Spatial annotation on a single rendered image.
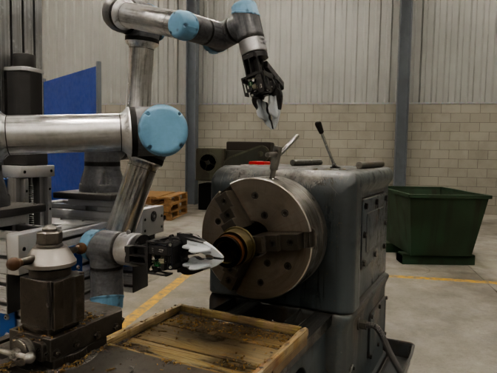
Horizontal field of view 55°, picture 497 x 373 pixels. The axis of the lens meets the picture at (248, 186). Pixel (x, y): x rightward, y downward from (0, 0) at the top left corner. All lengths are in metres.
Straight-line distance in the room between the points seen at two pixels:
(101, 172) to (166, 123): 0.56
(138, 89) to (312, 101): 9.84
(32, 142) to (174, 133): 0.30
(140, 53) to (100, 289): 0.87
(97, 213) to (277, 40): 10.32
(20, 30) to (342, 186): 1.05
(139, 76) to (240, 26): 0.48
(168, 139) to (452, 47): 10.90
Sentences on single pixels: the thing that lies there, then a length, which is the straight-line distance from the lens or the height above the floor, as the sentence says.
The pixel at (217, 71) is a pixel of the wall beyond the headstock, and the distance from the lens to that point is 11.89.
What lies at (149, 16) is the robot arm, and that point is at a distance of 1.49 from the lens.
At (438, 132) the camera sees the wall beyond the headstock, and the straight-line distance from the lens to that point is 11.49.
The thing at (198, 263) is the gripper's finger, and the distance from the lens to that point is 1.04.
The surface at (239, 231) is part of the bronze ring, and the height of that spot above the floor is 1.12.
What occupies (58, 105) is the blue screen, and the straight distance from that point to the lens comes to 7.49.
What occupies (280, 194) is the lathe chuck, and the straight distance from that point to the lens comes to 1.19.
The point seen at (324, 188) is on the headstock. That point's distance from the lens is 1.32.
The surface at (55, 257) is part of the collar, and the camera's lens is 0.80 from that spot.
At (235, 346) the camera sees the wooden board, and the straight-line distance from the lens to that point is 1.09.
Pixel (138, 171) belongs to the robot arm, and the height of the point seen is 1.25.
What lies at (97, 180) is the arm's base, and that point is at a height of 1.20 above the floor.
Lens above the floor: 1.30
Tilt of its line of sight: 4 degrees down
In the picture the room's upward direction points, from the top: 1 degrees clockwise
